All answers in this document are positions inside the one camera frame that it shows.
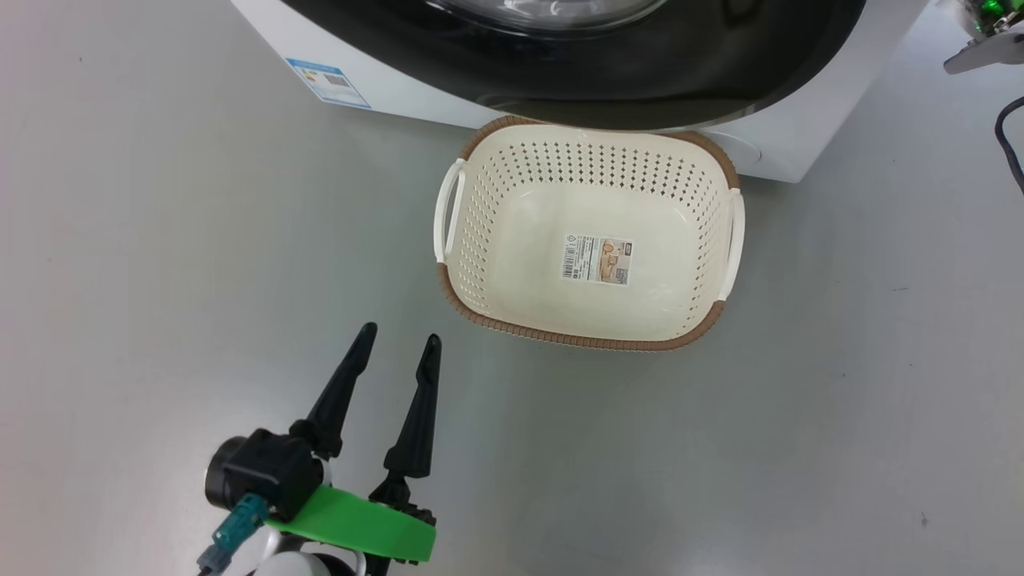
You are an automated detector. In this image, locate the cream laundry basket brown rim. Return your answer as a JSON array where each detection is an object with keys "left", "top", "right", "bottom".
[{"left": 433, "top": 115, "right": 746, "bottom": 352}]

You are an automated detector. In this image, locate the teal left camera cable plug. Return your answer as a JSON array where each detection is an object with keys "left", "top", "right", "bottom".
[{"left": 198, "top": 494, "right": 269, "bottom": 575}]

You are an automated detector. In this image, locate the product label sticker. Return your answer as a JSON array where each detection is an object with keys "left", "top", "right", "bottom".
[{"left": 560, "top": 233, "right": 633, "bottom": 287}]

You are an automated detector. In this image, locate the white front-load washing machine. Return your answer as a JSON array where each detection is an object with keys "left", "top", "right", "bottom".
[{"left": 230, "top": 0, "right": 929, "bottom": 183}]

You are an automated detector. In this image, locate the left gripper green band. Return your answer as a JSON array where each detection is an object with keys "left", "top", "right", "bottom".
[{"left": 268, "top": 322, "right": 442, "bottom": 576}]

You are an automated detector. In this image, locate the round white filter cover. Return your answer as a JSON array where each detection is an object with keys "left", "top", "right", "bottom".
[{"left": 704, "top": 128, "right": 761, "bottom": 173}]

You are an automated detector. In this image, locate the black washing machine door glass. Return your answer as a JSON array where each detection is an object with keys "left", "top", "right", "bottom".
[{"left": 280, "top": 0, "right": 869, "bottom": 130}]

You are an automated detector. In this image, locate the black floor cable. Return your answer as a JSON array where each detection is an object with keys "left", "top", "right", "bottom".
[{"left": 994, "top": 96, "right": 1024, "bottom": 197}]

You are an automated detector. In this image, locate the blue energy label sticker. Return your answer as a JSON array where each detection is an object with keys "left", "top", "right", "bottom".
[{"left": 286, "top": 58, "right": 371, "bottom": 110}]

